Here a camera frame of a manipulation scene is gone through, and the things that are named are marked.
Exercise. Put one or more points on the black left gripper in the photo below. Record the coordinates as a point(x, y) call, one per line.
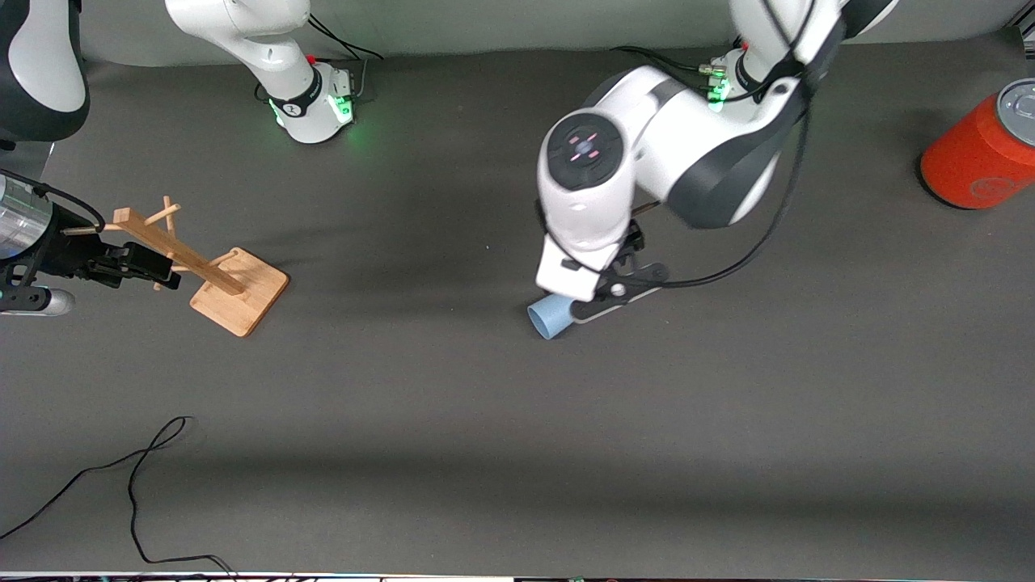
point(635, 241)

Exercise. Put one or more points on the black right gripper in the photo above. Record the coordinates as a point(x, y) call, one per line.
point(71, 251)

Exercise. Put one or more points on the light blue cup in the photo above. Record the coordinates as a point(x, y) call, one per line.
point(550, 319)

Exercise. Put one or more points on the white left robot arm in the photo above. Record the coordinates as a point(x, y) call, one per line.
point(695, 137)

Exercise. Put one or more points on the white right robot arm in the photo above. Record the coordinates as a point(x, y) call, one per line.
point(275, 48)

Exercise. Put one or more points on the wooden cup rack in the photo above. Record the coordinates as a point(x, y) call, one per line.
point(241, 293)

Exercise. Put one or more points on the dark grey table mat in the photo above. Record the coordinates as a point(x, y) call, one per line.
point(517, 404)

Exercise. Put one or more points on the orange drink can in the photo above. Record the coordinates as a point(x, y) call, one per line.
point(978, 153)

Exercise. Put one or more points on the aluminium frame rail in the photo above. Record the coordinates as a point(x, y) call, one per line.
point(1027, 31)

